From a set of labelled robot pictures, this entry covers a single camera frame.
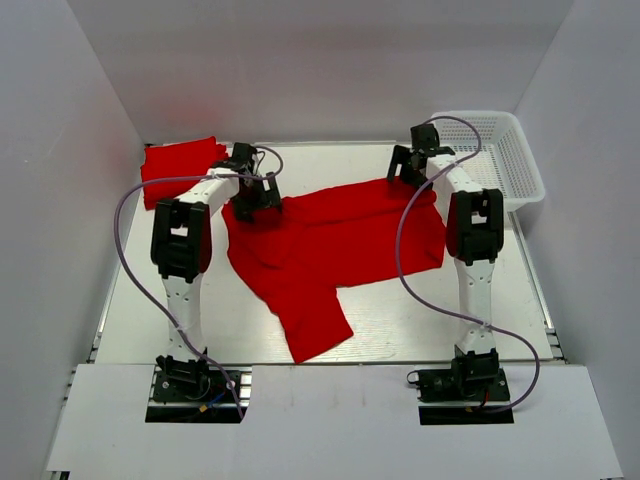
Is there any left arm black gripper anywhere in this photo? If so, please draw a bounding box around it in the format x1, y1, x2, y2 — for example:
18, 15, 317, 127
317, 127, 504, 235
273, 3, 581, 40
229, 172, 281, 224

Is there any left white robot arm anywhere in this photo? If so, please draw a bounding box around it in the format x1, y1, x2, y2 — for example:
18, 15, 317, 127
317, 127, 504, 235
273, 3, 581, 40
151, 143, 282, 358

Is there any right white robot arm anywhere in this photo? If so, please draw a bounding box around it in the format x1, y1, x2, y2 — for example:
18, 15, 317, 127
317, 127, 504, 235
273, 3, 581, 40
386, 121, 504, 357

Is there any folded red t-shirt stack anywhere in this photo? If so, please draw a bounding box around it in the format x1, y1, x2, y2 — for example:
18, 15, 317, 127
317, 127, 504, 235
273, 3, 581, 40
140, 137, 228, 210

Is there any white plastic mesh basket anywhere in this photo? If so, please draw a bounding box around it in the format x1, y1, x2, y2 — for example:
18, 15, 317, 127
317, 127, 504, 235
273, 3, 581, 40
434, 110, 545, 212

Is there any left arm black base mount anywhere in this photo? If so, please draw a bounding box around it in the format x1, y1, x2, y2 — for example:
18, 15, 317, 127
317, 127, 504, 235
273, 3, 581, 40
145, 355, 251, 424

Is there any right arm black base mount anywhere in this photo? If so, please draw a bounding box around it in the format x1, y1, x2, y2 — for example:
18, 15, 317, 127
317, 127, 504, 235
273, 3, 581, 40
406, 350, 514, 426

